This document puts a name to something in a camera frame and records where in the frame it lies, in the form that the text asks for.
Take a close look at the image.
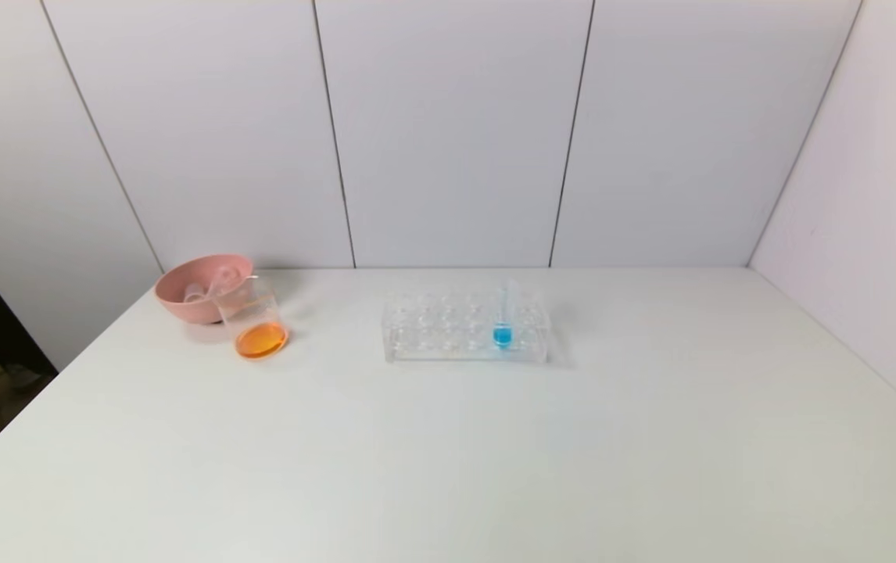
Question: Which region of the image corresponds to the clear glass beaker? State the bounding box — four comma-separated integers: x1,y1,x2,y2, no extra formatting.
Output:
213,275,289,360

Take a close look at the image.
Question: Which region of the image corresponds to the clear acrylic test tube rack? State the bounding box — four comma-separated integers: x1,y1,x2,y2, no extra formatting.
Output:
382,289,553,366

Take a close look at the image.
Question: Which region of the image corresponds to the test tube with blue pigment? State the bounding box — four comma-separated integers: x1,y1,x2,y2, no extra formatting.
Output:
493,280,518,350

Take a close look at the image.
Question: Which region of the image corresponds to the pink plastic bowl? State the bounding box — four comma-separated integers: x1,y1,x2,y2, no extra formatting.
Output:
154,253,255,325

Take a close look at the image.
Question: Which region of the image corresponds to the test tube with yellow pigment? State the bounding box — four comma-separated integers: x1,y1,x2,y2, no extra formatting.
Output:
206,267,241,296

